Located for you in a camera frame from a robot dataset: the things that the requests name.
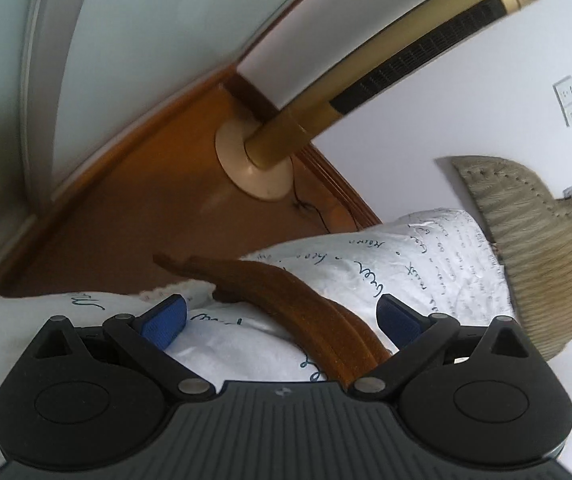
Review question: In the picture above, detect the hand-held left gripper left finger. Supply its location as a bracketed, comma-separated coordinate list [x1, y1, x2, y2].
[31, 293, 218, 403]

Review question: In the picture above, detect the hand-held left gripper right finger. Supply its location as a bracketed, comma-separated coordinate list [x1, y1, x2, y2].
[348, 294, 537, 403]

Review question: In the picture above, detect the brown knitted garment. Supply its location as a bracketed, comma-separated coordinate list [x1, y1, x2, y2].
[153, 254, 394, 393]

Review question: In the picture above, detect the beige upholstered headboard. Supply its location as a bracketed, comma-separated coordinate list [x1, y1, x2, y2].
[453, 156, 572, 362]

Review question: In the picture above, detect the gold tower fan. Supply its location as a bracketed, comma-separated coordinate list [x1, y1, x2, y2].
[215, 0, 551, 203]

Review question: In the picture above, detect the white door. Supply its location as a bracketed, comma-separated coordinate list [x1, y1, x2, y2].
[0, 0, 349, 281]

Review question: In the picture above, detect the wooden door trim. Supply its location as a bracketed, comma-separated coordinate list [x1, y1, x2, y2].
[234, 0, 354, 70]

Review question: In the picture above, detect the black fan power cable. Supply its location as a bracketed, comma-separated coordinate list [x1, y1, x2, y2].
[290, 159, 363, 234]

